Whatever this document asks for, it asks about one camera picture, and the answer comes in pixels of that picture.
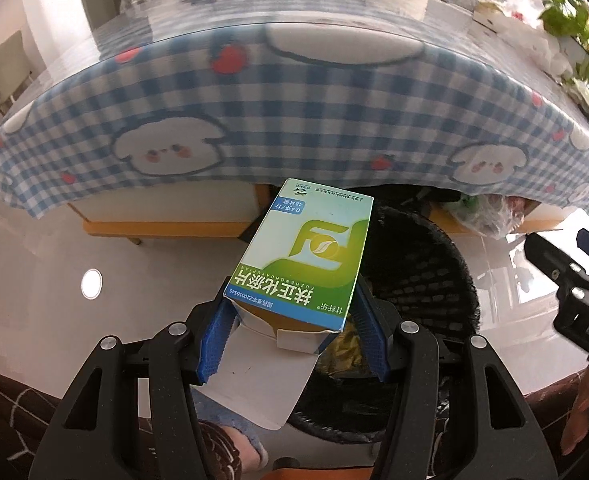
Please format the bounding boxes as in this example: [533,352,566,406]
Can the white plastic bag pile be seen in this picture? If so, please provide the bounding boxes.
[473,3,573,79]

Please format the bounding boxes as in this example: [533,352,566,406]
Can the green potted plant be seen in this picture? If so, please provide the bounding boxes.
[539,0,589,84]

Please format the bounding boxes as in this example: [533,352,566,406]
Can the blue checkered bear tablecloth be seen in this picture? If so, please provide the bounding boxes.
[0,0,589,217]

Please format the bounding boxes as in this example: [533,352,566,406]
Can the black trash bin with liner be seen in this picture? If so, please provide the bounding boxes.
[288,206,480,444]

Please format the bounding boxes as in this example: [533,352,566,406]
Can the gold tissue package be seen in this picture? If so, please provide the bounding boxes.
[315,327,372,378]

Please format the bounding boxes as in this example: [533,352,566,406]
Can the beige dining chair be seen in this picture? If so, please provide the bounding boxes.
[0,30,34,115]

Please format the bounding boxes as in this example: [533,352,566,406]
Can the green white medicine box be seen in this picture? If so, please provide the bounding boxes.
[199,179,374,430]

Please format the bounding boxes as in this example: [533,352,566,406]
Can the plastic bags under table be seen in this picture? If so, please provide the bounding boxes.
[442,194,526,240]

